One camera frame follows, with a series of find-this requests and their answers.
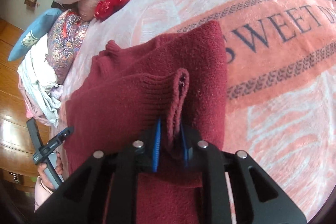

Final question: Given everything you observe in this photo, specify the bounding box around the pink printed blanket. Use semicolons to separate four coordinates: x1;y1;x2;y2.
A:
59;0;336;224

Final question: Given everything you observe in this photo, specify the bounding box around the person's left forearm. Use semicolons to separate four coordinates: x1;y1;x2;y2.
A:
34;175;55;212

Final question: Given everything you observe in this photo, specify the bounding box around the person's left hand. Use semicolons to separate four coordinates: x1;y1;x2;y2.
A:
37;152;64;190

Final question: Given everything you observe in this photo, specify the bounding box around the dark red knit sweater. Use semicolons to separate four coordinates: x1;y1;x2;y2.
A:
64;20;228;224

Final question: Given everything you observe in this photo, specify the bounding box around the lavender cloth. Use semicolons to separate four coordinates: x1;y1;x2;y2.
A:
50;85;63;99

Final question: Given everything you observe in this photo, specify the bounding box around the blue pillow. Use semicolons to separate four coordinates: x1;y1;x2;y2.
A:
8;8;63;62

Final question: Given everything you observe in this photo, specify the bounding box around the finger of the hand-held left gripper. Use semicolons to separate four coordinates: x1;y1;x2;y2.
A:
56;127;75;145

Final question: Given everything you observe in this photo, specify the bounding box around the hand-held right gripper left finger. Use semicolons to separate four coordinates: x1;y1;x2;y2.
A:
34;118;164;224

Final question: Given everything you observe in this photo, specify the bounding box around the floral patterned pillow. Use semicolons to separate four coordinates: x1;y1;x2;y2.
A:
45;9;91;85

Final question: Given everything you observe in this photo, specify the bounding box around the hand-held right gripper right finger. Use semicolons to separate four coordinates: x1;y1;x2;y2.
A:
180;123;307;224

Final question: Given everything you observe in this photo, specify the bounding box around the dark drawer cabinet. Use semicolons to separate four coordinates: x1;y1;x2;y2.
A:
0;166;37;188

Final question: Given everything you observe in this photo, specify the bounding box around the pink garment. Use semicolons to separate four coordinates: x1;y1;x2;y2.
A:
18;76;53;126

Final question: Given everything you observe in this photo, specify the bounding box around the white and pink clothes pile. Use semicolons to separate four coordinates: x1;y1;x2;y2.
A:
17;34;63;127

